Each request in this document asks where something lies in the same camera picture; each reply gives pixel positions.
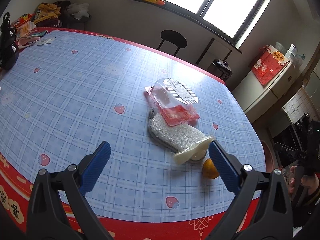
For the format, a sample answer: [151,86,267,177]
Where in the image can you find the orange citrus fruit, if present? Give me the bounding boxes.
[202,158,220,179]

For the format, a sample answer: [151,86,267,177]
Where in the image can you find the white scrubbing sponge pad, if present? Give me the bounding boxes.
[148,108,210,154]

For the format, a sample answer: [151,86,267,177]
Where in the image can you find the person's right hand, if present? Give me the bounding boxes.
[287,165,319,200]

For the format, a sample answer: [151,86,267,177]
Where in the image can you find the white refrigerator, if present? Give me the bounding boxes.
[232,62,297,123]

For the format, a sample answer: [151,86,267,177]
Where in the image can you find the red cloth on refrigerator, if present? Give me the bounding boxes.
[252,45,290,87]

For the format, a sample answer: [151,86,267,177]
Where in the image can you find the white plastic wrapped packet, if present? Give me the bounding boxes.
[173,135,215,165]

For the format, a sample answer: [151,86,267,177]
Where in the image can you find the black electric pressure cooker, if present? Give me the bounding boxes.
[207,59,233,81]

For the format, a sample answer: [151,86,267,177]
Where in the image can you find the blue plaid tablecloth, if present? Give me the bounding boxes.
[1,30,266,239]

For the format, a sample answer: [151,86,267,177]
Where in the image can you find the clear red plastic clamshell box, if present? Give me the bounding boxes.
[145,77,200,127]

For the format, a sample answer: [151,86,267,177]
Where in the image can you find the black kettle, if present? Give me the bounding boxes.
[0,12,19,70]

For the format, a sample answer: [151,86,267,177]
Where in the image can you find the black round stool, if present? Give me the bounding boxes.
[157,30,188,56]

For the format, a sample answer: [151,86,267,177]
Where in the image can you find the yellow snack bags pile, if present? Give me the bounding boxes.
[33,3,61,27]

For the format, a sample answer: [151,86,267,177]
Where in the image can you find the white plastic bag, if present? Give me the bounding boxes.
[67,3,89,20]

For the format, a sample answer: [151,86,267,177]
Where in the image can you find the window with dark frame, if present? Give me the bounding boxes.
[137,0,278,49]

